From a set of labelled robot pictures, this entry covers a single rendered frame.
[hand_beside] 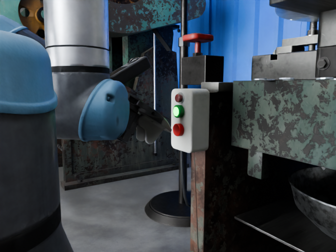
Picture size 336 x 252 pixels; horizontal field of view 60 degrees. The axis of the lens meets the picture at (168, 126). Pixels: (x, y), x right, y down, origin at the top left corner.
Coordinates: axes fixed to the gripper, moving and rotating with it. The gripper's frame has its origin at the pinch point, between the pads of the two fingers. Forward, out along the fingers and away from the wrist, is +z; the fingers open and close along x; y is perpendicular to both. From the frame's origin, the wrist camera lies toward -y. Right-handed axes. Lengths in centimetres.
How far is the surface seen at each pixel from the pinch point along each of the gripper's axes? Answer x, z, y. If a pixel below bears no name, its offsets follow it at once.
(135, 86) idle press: -127, 49, -36
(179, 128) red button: 1.3, 2.3, -0.5
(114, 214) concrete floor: -77, 45, 37
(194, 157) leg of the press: -1.3, 11.5, 3.1
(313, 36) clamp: 9.5, 21.4, -35.6
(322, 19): 20.2, 7.5, -27.8
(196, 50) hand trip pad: -8.5, 4.2, -22.1
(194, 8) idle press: -105, 51, -96
